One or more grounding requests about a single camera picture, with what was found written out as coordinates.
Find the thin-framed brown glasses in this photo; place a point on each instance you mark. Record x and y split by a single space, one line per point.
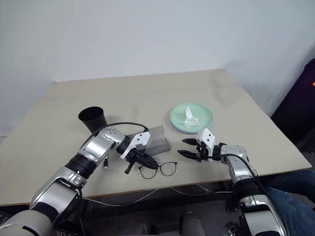
168 169

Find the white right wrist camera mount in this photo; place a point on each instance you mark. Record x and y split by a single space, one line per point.
208 138

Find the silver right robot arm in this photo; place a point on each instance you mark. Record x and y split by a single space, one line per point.
238 169

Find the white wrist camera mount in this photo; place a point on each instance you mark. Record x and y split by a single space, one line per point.
139 140
208 138

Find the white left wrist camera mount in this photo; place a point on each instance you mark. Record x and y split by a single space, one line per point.
139 140

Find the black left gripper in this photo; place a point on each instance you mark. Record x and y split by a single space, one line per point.
134 153

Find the black marker with white end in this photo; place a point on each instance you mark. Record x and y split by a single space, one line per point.
106 164

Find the black cup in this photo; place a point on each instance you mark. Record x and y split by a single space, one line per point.
94 120

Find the crumpled white tissue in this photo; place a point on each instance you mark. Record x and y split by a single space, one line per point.
190 118

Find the person's leg in jeans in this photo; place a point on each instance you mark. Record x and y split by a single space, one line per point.
295 204

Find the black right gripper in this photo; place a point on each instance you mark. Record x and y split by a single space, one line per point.
202 152

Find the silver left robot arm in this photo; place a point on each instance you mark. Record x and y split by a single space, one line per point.
96 147

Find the green plate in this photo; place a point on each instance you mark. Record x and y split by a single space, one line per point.
178 115

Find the pale blue plate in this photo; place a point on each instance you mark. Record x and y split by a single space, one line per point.
187 132

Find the grey glasses case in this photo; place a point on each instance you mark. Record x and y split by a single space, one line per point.
160 145

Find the large black case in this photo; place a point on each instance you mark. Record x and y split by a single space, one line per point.
295 110

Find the dark rounded shape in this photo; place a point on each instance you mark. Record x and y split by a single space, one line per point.
195 225

